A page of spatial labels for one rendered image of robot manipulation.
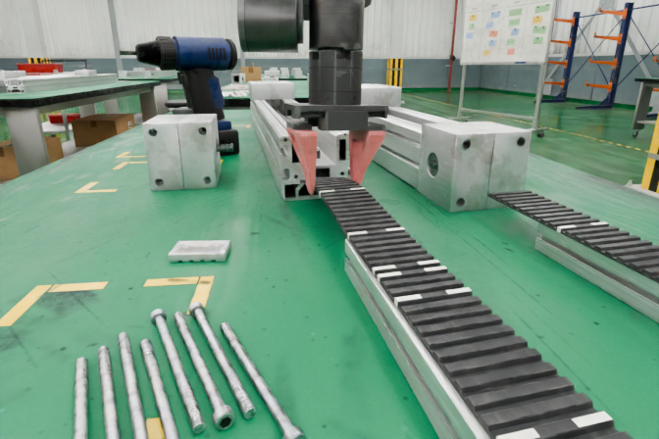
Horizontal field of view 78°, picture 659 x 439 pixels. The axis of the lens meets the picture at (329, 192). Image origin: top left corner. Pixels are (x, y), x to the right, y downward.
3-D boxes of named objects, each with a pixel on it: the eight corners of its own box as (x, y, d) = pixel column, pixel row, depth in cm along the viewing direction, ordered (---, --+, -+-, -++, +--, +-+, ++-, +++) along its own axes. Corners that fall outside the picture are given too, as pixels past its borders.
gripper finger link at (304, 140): (285, 187, 49) (285, 108, 46) (342, 184, 51) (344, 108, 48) (297, 203, 42) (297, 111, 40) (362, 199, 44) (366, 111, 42)
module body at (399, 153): (480, 186, 59) (486, 128, 57) (417, 191, 57) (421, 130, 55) (340, 119, 134) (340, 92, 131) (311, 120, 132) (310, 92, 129)
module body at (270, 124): (355, 195, 55) (356, 133, 53) (281, 201, 53) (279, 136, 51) (282, 121, 130) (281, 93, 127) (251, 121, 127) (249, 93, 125)
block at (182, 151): (233, 186, 59) (228, 121, 56) (151, 191, 57) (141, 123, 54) (235, 170, 69) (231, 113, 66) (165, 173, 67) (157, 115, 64)
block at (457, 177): (537, 205, 52) (549, 130, 49) (448, 213, 49) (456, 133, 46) (494, 185, 60) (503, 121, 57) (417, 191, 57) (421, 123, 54)
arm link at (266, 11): (353, -73, 43) (347, 0, 50) (241, -76, 42) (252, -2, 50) (358, 5, 37) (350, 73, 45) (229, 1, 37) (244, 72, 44)
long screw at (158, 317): (150, 322, 28) (148, 311, 28) (166, 318, 29) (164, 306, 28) (189, 441, 19) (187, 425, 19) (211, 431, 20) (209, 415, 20)
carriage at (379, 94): (400, 119, 88) (401, 86, 86) (350, 121, 85) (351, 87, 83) (375, 111, 102) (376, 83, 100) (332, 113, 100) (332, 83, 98)
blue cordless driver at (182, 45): (246, 154, 81) (239, 36, 75) (139, 167, 71) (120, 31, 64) (231, 147, 87) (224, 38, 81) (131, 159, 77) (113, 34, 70)
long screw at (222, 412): (236, 425, 20) (234, 410, 20) (216, 435, 20) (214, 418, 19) (185, 319, 29) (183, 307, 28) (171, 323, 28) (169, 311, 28)
